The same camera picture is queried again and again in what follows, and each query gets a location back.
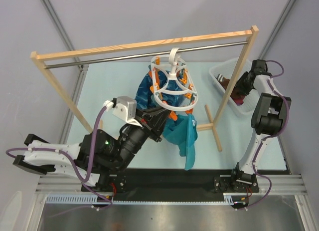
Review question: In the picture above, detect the dark blue patterned cloth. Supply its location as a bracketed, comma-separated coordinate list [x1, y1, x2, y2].
[135, 71, 185, 110]

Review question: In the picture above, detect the white round clip hanger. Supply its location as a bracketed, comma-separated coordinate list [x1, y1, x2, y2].
[151, 48, 198, 112]

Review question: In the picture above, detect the socks pile in basket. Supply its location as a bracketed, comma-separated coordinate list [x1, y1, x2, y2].
[215, 73, 246, 106]

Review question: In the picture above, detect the teal plain cloth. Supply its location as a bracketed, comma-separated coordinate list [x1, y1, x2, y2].
[162, 114, 198, 171]

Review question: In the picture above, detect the wooden clothes rack frame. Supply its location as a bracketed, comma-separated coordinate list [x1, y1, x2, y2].
[30, 25, 259, 152]

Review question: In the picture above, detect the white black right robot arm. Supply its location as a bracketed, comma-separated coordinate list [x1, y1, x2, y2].
[230, 59, 291, 192]

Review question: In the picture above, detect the orange front hanger clip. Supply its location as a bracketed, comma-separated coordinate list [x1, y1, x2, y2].
[168, 111, 178, 121]

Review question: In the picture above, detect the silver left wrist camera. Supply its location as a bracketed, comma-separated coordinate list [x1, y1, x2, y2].
[113, 96, 137, 124]

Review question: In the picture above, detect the steel hanging rod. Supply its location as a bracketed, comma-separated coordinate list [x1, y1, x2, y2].
[44, 41, 248, 69]

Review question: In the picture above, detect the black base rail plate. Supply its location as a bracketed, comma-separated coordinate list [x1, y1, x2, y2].
[81, 168, 291, 207]

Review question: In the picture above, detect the aluminium table frame rail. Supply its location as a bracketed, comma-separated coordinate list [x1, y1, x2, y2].
[34, 175, 307, 196]

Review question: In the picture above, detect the white perforated plastic basket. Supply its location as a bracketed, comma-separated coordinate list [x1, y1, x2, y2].
[209, 58, 259, 117]

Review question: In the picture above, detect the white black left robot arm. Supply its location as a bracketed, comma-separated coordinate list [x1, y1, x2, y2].
[13, 106, 170, 191]

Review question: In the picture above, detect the white toothed cable strip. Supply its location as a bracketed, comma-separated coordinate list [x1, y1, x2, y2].
[46, 193, 247, 206]

